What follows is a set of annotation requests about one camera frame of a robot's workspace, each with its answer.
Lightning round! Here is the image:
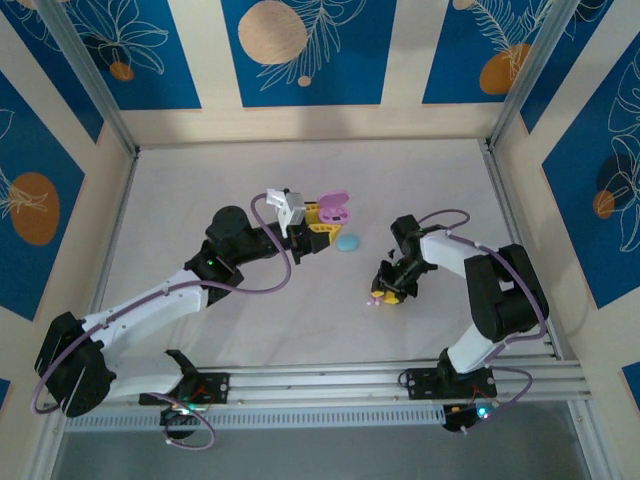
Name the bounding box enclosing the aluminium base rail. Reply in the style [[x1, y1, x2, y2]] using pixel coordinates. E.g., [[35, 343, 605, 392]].
[[47, 354, 586, 414]]

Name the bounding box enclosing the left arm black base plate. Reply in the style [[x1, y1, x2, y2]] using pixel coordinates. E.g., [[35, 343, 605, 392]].
[[138, 368, 232, 407]]

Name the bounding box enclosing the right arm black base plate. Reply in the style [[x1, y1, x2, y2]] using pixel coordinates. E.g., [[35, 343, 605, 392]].
[[399, 367, 499, 401]]

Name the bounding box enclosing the pink earbud charging case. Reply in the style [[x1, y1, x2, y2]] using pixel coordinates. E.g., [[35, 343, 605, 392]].
[[316, 188, 353, 228]]

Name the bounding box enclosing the grey slotted cable duct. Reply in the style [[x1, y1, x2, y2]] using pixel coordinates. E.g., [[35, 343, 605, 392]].
[[64, 404, 446, 432]]

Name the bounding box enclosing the white table cloth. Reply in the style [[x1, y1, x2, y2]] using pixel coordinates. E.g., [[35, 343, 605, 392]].
[[97, 139, 569, 374]]

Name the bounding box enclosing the aluminium frame post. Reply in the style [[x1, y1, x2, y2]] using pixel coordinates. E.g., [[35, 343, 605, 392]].
[[485, 0, 584, 154], [35, 0, 141, 157]]

